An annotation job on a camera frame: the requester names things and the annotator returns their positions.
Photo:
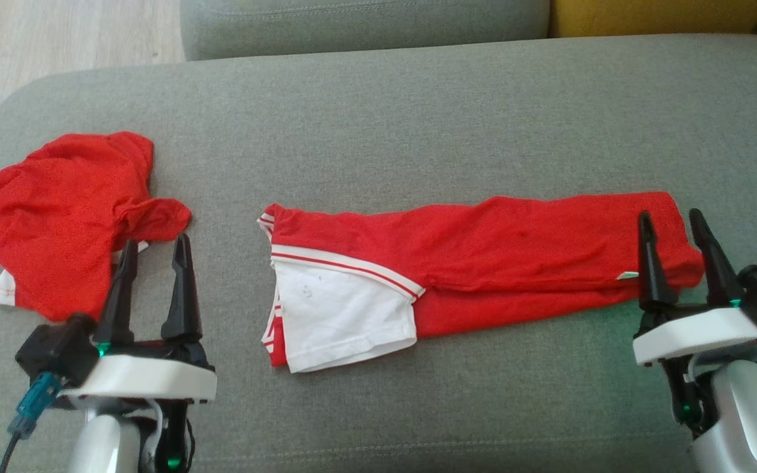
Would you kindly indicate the grey sofa seat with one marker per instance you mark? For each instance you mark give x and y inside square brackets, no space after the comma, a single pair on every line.
[378,131]

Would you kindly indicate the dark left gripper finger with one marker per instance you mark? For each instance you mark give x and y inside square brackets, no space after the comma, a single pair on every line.
[183,295]
[119,302]

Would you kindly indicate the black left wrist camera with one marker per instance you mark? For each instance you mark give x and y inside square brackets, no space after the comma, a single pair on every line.
[53,348]

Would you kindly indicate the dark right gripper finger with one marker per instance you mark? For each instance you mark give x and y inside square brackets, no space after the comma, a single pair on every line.
[651,269]
[717,269]

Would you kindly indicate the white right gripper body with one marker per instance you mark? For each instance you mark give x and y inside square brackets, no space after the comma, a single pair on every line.
[694,332]

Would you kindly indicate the yellow cushion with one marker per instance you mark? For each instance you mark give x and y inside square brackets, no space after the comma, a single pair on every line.
[654,16]

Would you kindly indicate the red basketball jersey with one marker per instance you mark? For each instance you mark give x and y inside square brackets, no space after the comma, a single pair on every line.
[483,256]

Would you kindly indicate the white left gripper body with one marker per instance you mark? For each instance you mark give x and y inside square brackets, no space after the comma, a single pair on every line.
[148,378]

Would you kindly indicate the grey sofa back cushion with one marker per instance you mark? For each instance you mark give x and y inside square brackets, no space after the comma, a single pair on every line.
[352,26]

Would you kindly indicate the red shorts white trim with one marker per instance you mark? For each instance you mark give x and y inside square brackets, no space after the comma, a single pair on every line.
[56,210]

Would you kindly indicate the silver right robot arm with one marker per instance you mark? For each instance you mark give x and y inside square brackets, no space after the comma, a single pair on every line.
[746,420]

